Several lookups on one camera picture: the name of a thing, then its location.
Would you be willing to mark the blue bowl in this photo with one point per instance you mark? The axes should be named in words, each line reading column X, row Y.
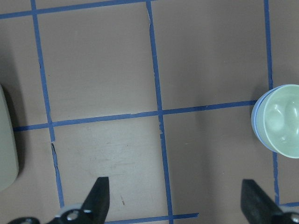
column 254, row 116

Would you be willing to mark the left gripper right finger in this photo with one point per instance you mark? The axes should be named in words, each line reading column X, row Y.
column 259, row 208

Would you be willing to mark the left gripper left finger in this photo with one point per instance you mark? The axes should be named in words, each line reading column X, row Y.
column 94, row 209

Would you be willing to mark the silver white toaster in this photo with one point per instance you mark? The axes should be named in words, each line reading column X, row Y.
column 9, row 165

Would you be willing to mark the green bowl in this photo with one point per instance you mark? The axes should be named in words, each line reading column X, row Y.
column 278, row 120

